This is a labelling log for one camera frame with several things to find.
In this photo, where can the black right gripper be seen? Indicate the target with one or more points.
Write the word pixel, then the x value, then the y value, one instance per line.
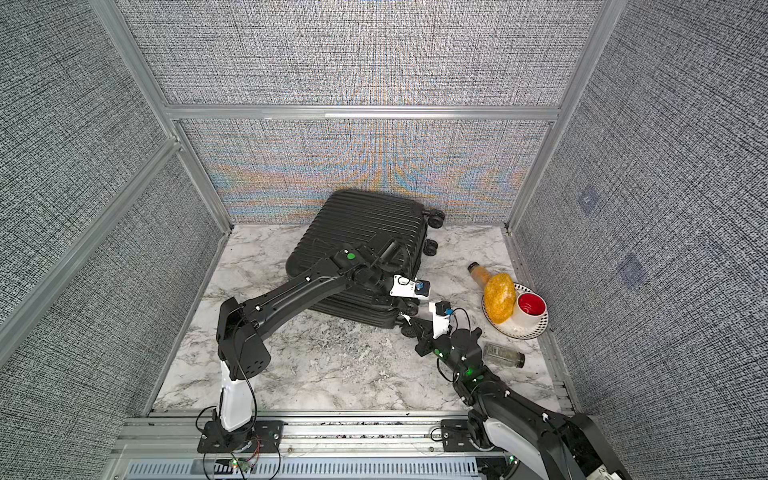
pixel 424 333

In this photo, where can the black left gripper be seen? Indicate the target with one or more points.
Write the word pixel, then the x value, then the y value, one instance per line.
pixel 392 302

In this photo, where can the black ribbed hard-shell suitcase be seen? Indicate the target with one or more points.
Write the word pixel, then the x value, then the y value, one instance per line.
pixel 389 232

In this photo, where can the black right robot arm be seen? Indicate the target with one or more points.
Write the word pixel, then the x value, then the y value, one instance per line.
pixel 550 444

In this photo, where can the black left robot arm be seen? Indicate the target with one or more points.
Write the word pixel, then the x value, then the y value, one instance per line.
pixel 244 326

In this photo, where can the clear glass spice jar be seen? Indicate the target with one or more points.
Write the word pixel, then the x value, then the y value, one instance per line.
pixel 504 355

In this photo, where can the white perforated plate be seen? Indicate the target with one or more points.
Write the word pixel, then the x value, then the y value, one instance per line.
pixel 510 330

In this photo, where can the white cup red inside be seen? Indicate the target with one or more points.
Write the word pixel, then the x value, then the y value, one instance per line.
pixel 529 310

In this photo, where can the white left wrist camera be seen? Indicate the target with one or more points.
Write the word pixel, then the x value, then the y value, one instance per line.
pixel 404 287

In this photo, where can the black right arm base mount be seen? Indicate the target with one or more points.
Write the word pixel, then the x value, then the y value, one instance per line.
pixel 456 436

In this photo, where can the aluminium front rail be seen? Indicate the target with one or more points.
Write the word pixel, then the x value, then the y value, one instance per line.
pixel 315 445

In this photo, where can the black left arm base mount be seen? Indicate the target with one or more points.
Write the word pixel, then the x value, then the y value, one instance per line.
pixel 264 436

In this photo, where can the aluminium cage frame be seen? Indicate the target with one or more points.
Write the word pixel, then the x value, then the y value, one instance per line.
pixel 75 129

